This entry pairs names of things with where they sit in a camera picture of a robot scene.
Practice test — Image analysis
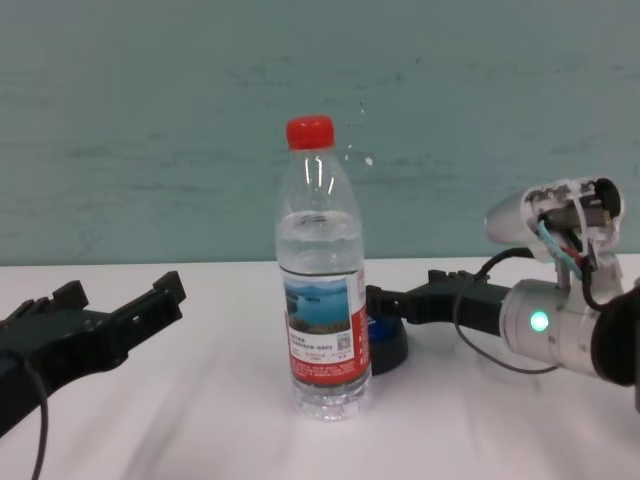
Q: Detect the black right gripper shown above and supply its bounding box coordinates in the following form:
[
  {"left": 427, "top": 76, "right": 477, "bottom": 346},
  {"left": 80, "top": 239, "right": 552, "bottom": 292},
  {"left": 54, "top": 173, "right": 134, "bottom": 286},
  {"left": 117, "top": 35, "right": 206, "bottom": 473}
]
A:
[{"left": 367, "top": 270, "right": 511, "bottom": 334}]

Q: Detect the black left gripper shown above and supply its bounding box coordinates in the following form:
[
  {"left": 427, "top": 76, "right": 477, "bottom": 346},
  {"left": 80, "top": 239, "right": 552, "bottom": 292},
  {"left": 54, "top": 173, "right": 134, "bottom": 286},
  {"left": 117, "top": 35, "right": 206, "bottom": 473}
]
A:
[{"left": 0, "top": 270, "right": 185, "bottom": 440}]

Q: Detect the blue push button black base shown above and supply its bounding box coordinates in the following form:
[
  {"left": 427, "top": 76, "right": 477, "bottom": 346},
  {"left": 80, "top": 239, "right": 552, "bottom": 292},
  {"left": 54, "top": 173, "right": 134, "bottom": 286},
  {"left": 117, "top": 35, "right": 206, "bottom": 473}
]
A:
[{"left": 366, "top": 313, "right": 410, "bottom": 376}]

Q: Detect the clear water bottle red cap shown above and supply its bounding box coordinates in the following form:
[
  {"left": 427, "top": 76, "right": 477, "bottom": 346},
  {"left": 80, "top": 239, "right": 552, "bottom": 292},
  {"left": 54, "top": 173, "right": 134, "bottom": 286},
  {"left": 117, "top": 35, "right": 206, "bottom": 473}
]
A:
[{"left": 275, "top": 115, "right": 373, "bottom": 422}]

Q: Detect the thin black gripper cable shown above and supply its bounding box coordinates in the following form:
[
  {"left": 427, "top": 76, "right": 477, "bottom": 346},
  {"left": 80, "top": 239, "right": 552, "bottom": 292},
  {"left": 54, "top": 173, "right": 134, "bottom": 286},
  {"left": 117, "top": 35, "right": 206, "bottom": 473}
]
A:
[
  {"left": 18, "top": 353, "right": 51, "bottom": 480},
  {"left": 453, "top": 294, "right": 559, "bottom": 376}
]

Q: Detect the thick black camera cable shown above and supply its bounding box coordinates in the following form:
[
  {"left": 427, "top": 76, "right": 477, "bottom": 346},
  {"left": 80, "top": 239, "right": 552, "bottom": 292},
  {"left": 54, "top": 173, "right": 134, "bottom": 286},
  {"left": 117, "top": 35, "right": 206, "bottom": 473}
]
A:
[{"left": 475, "top": 247, "right": 614, "bottom": 312}]

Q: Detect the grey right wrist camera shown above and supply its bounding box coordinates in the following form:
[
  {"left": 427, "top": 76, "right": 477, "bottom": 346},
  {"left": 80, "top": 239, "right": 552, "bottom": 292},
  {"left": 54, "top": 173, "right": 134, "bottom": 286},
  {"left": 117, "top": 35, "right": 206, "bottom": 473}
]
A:
[{"left": 484, "top": 175, "right": 626, "bottom": 281}]

